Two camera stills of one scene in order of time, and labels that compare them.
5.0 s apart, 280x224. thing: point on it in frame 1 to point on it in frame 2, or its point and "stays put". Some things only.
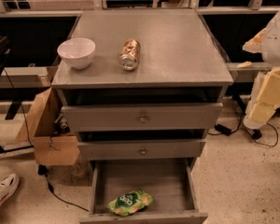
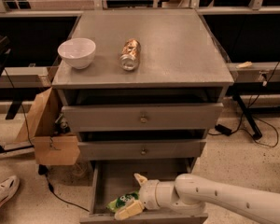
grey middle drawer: [143, 148] stays put
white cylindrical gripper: [277, 44] to [148, 194]
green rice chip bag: [127, 203] stays put
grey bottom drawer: [170, 181] stays put
